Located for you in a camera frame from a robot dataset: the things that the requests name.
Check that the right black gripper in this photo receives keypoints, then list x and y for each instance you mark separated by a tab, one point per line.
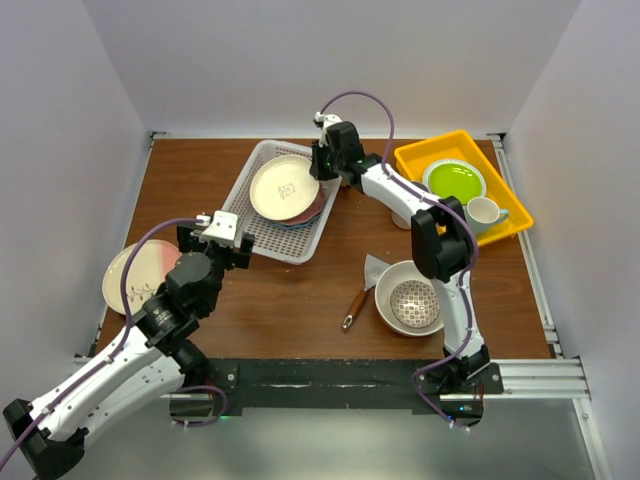
316	169

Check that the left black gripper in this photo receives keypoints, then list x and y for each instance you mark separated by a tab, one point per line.
238	259

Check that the pink polka dot plate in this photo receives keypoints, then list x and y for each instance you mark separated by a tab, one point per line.
311	211

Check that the cream bear print plate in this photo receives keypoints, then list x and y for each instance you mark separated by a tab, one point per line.
283	188

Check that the blue polka dot plate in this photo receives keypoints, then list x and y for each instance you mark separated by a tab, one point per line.
297	226

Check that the white perforated plastic basket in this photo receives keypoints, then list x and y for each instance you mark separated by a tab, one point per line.
291	245

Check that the pink and cream plate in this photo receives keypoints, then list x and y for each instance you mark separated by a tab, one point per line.
148	270

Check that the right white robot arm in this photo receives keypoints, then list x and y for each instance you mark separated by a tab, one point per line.
444	249

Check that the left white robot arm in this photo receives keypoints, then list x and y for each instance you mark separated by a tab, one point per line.
150	357

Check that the yellow plastic tray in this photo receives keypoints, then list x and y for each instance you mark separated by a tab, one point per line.
412	160

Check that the pink mug purple interior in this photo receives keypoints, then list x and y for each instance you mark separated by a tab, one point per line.
397	220

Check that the green plate white rim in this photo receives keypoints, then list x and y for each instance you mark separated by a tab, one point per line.
454	177

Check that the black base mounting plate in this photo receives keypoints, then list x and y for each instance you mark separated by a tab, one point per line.
371	384

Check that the white bowl patterned inside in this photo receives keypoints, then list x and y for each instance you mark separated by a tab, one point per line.
407	301

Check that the light blue mug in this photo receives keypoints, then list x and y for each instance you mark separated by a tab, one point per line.
482	214

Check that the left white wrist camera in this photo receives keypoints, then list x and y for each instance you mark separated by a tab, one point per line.
220	227

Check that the wooden handle metal scraper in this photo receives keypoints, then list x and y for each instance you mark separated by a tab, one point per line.
373	269

